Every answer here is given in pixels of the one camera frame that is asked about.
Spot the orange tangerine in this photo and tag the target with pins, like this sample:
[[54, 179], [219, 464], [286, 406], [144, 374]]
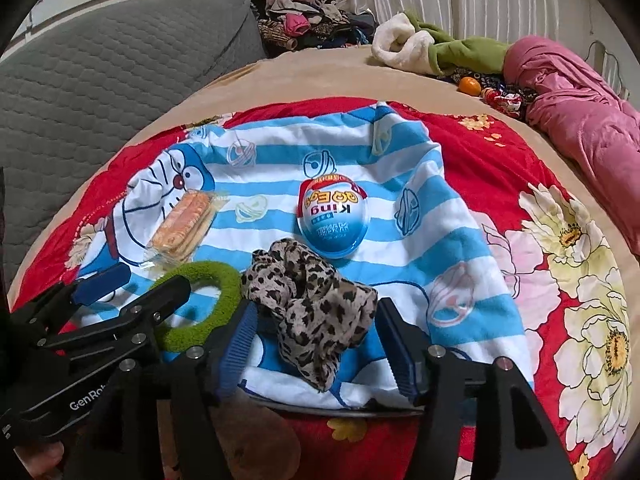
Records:
[[470, 86]]

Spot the beige bed sheet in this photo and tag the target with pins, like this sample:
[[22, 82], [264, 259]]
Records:
[[310, 75]]

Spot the brown fuzzy cloth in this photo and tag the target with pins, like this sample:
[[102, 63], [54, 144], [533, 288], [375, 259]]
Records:
[[255, 440]]

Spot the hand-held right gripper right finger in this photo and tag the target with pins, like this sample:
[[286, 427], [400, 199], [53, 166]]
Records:
[[397, 357]]

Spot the green white plush garment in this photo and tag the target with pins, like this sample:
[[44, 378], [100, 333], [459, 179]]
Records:
[[450, 50]]

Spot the grey quilted headboard cover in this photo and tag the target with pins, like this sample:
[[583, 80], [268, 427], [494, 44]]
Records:
[[100, 85]]

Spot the clear-wrapped biscuit packet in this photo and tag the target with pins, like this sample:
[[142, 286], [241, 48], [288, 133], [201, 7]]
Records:
[[182, 225]]

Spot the leopard print scrunchie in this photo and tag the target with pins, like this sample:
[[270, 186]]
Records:
[[310, 305]]

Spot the blue striped cartoon blanket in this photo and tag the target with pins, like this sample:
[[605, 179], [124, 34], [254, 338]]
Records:
[[400, 170]]

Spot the red white candy wrappers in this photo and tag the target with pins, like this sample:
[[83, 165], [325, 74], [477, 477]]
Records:
[[502, 100]]

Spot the pile of mixed clothes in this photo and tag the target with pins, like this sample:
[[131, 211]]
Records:
[[310, 20]]

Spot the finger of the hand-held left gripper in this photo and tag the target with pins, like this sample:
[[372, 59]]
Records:
[[150, 305], [102, 282]]

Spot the red white toy egg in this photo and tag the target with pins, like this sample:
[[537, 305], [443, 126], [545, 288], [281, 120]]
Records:
[[334, 220]]

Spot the person's left hand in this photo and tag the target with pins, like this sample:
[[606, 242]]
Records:
[[42, 462]]

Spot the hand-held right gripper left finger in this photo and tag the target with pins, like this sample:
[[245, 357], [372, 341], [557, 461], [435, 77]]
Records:
[[239, 355]]

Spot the pink quilt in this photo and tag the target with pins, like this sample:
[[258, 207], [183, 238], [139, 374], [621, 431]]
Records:
[[575, 95]]

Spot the white curved metal frame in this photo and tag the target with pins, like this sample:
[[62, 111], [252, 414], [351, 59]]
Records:
[[607, 67]]

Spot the dark floral cloth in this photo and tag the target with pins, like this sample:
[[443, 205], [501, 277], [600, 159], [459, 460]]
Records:
[[495, 82]]

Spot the red floral blanket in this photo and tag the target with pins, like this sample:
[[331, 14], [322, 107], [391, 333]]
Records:
[[550, 220]]

